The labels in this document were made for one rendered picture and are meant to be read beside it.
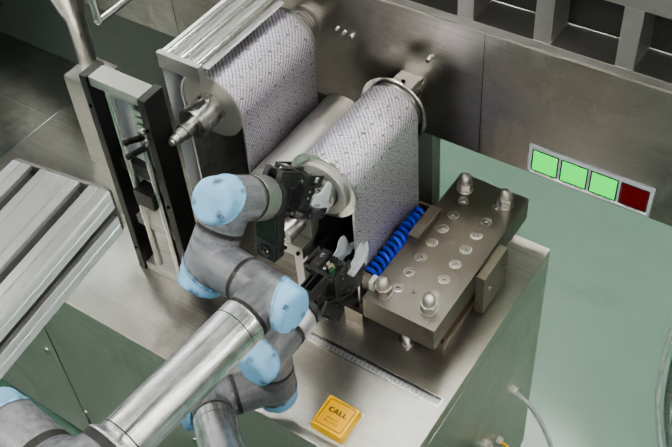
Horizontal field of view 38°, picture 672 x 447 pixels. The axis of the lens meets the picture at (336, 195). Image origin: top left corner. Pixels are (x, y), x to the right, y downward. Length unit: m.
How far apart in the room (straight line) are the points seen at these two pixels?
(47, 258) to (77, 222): 0.04
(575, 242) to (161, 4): 1.70
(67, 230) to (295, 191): 0.95
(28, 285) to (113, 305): 1.47
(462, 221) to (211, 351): 0.80
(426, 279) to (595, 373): 1.25
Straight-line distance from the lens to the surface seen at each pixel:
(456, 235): 1.99
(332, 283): 1.77
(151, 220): 2.06
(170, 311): 2.10
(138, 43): 2.52
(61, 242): 0.69
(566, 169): 1.91
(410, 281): 1.92
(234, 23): 1.89
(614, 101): 1.78
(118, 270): 2.20
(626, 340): 3.17
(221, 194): 1.44
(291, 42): 1.91
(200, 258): 1.49
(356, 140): 1.79
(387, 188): 1.89
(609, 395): 3.04
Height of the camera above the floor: 2.52
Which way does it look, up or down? 46 degrees down
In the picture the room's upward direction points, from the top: 5 degrees counter-clockwise
